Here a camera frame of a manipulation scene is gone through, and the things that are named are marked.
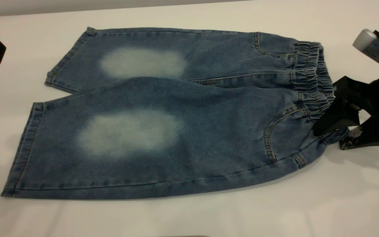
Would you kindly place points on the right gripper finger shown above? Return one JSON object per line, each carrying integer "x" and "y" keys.
{"x": 344, "y": 112}

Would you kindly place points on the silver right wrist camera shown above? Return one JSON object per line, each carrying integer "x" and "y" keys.
{"x": 370, "y": 46}

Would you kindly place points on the blue denim shorts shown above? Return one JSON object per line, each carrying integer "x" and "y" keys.
{"x": 209, "y": 131}

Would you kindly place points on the right gripper scratched finger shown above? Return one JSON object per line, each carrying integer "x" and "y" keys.
{"x": 370, "y": 136}

